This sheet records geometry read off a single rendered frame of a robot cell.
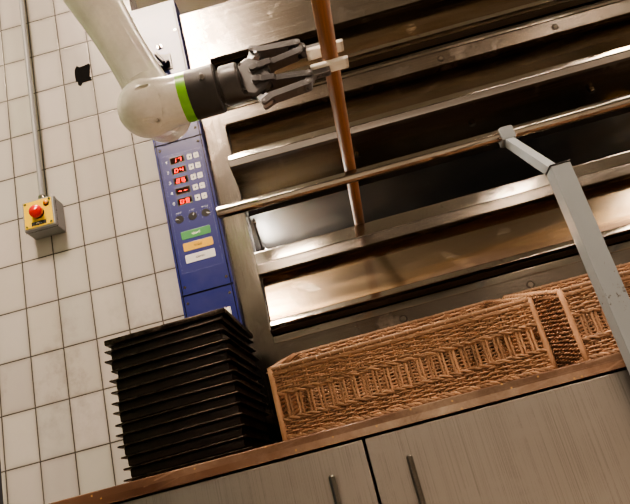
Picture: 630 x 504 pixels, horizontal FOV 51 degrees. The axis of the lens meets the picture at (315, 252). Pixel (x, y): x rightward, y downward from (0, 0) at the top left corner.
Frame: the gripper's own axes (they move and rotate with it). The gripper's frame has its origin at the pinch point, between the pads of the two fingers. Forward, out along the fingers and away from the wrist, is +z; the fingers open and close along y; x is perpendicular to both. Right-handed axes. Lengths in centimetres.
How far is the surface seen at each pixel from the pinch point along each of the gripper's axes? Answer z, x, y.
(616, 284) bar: 40, -19, 51
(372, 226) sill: 4, -79, 4
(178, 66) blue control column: -42, -76, -67
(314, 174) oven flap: -8, -77, -17
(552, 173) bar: 37.0, -19.4, 26.1
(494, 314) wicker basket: 19, -29, 48
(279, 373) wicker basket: -25, -30, 48
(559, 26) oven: 79, -79, -45
